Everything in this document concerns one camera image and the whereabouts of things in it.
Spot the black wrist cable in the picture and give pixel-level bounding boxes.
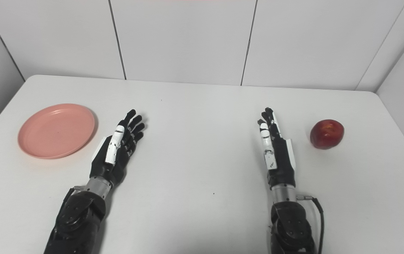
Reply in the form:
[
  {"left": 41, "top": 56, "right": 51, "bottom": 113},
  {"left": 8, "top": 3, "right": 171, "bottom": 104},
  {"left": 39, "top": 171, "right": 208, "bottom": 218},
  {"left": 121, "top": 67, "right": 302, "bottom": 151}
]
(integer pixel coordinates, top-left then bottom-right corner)
[
  {"left": 296, "top": 194, "right": 325, "bottom": 254},
  {"left": 62, "top": 187, "right": 82, "bottom": 212}
]

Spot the red apple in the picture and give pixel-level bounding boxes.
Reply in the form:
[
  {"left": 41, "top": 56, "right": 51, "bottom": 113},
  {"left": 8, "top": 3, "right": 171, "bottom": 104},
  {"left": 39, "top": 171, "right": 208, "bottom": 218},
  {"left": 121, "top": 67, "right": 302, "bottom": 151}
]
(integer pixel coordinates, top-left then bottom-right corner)
[{"left": 310, "top": 119, "right": 345, "bottom": 150}]

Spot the pink round plate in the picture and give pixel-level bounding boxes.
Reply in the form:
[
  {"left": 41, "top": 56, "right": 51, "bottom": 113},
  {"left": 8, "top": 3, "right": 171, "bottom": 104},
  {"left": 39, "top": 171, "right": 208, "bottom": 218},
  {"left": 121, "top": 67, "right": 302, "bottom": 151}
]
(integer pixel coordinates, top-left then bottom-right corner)
[{"left": 18, "top": 103, "right": 96, "bottom": 159}]

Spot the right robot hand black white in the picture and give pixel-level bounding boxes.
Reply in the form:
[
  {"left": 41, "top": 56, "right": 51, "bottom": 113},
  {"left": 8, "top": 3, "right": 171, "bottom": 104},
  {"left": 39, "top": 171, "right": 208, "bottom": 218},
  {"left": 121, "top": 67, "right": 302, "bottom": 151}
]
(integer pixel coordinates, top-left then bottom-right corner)
[{"left": 257, "top": 107, "right": 297, "bottom": 188}]

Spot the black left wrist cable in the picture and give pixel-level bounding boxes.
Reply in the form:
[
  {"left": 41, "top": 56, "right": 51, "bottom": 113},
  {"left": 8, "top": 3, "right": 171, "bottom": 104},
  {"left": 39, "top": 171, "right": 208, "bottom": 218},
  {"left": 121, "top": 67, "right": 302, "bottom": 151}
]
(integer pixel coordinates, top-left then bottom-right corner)
[{"left": 62, "top": 187, "right": 82, "bottom": 212}]

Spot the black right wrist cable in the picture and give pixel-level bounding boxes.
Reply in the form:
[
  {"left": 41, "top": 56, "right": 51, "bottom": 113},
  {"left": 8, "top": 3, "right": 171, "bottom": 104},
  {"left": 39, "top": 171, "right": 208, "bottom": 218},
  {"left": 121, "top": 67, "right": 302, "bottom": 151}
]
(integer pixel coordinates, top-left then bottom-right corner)
[{"left": 296, "top": 194, "right": 325, "bottom": 254}]

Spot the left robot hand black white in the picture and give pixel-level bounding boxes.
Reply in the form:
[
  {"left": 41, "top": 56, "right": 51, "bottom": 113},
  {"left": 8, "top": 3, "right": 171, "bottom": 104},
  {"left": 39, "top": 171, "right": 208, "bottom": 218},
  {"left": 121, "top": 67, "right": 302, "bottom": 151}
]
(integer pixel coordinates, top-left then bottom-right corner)
[{"left": 89, "top": 109, "right": 145, "bottom": 188}]

